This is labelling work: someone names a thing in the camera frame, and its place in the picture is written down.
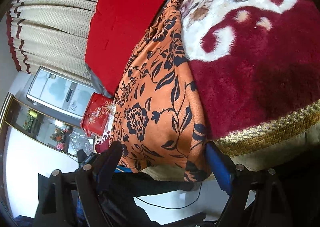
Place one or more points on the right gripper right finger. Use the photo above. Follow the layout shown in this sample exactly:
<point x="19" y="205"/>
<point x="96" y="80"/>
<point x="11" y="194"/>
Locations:
<point x="255" y="198"/>

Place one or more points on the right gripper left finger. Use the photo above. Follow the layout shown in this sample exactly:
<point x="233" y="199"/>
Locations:
<point x="57" y="209"/>

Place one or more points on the orange floral garment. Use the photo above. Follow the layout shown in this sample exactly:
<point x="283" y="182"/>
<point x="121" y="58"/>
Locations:
<point x="159" y="118"/>

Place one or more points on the red gift bag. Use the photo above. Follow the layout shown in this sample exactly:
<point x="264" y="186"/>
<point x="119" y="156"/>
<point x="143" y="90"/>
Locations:
<point x="98" y="120"/>

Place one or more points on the white cabinet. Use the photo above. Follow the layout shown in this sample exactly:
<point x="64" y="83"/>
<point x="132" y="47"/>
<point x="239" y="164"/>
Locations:
<point x="60" y="93"/>

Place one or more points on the beige curtain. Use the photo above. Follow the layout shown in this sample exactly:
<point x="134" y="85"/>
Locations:
<point x="52" y="34"/>

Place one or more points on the floral plush bed blanket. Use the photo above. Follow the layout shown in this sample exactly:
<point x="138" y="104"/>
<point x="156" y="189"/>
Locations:
<point x="256" y="67"/>

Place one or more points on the red blanket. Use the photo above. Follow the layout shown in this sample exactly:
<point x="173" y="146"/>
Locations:
<point x="130" y="21"/>

